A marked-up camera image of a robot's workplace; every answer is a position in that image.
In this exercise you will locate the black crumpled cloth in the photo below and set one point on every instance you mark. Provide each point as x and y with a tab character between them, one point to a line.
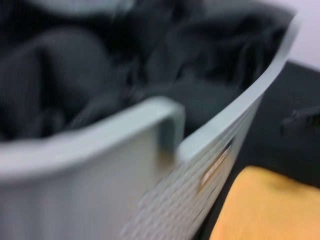
75	75

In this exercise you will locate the grey perforated plastic storage box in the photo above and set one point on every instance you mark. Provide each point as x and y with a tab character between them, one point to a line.
75	187

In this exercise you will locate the black tablecloth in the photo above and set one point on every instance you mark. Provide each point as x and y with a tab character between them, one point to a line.
275	100

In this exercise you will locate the grey and yellow microfibre towel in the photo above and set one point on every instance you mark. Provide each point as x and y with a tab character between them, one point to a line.
262	207

